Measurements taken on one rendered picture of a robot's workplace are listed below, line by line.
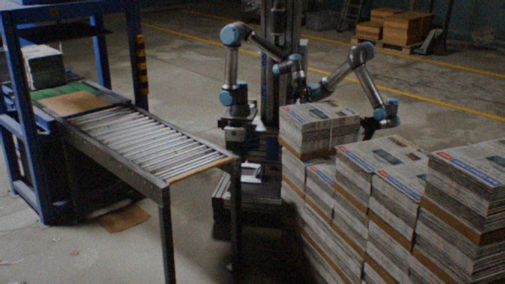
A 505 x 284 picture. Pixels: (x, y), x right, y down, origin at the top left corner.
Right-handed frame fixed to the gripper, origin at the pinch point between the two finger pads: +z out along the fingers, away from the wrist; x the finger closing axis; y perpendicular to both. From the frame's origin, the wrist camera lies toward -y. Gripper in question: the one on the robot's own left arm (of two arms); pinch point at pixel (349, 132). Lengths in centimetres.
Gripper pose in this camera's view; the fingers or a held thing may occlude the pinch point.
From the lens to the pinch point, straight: 315.1
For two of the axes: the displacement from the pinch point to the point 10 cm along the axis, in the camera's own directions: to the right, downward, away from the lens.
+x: 3.8, 3.8, -8.4
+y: 0.0, -9.1, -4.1
